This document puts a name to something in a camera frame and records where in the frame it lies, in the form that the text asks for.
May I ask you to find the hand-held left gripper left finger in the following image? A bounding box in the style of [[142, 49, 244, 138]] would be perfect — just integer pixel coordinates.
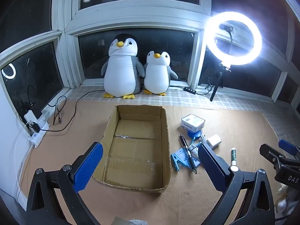
[[26, 142, 104, 225]]

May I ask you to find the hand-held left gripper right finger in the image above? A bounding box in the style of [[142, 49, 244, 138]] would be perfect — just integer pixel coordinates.
[[198, 143, 275, 225]]

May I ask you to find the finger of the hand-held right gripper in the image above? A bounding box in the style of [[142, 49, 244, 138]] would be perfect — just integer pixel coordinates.
[[278, 139, 300, 156], [259, 143, 300, 169]]

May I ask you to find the white cable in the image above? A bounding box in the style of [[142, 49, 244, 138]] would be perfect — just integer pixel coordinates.
[[189, 135, 207, 157]]

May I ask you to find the white USB charger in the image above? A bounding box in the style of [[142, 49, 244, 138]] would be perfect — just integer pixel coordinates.
[[206, 134, 222, 149]]

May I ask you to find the blue plastic clip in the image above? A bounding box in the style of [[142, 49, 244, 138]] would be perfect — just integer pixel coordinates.
[[178, 145, 201, 169]]

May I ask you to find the blue round lid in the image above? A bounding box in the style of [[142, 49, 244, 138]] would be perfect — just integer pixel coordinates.
[[187, 131, 202, 141]]

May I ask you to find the black retractable pen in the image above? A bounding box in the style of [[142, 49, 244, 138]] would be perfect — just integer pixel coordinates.
[[179, 134, 198, 174]]

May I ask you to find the small white box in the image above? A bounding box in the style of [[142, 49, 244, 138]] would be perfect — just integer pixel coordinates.
[[180, 114, 206, 132]]

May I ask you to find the cardboard box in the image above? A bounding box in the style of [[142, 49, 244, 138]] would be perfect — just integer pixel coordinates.
[[92, 105, 172, 194]]

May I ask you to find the white power strip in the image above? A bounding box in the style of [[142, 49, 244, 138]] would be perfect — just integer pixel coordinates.
[[30, 105, 51, 149]]

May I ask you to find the black plug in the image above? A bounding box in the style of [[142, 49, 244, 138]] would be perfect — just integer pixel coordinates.
[[28, 121, 41, 133]]

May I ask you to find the white power adapter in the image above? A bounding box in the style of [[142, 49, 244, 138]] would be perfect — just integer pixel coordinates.
[[24, 111, 38, 125]]

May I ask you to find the large penguin plush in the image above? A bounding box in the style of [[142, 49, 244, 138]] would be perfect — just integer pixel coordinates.
[[101, 34, 146, 99]]

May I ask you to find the small penguin plush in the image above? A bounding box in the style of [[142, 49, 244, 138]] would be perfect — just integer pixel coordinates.
[[143, 51, 179, 96]]

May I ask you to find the black gooseneck phone holder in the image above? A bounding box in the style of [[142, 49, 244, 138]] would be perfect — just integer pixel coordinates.
[[220, 23, 235, 56]]

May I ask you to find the black USB cable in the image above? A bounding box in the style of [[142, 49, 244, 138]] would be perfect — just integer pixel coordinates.
[[28, 84, 68, 125]]

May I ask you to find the long black cable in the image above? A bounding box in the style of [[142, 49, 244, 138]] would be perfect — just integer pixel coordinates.
[[37, 89, 106, 133]]

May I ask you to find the black ring light tripod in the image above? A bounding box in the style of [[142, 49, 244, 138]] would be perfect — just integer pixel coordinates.
[[210, 62, 231, 102]]

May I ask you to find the white ring light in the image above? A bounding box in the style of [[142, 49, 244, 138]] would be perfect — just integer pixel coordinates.
[[206, 11, 262, 66]]

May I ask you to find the white window frame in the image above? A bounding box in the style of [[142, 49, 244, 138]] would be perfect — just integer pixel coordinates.
[[0, 0, 300, 113]]

